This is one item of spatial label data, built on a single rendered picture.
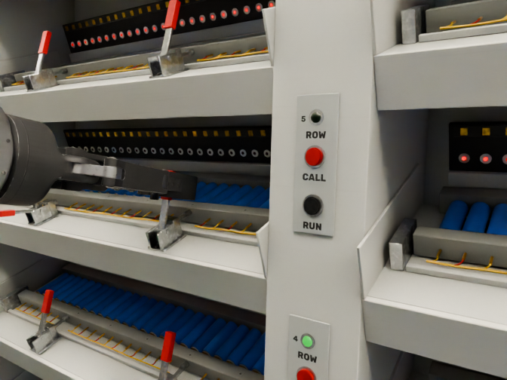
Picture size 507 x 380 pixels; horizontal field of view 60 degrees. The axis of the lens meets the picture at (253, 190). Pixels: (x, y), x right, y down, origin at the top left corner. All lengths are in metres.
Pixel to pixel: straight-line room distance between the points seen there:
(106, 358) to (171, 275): 0.23
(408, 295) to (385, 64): 0.19
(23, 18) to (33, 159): 0.60
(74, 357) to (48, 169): 0.41
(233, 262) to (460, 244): 0.22
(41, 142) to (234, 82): 0.19
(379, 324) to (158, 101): 0.33
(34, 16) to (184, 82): 0.53
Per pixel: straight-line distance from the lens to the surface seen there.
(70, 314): 0.80
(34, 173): 0.39
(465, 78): 0.37
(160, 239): 0.52
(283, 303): 0.42
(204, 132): 0.66
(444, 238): 0.42
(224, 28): 0.68
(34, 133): 0.40
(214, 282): 0.48
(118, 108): 0.58
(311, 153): 0.38
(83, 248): 0.64
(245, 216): 0.51
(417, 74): 0.37
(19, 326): 0.88
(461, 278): 0.41
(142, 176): 0.44
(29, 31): 0.97
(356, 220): 0.38
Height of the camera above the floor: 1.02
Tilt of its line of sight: 5 degrees down
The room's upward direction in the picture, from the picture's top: 2 degrees clockwise
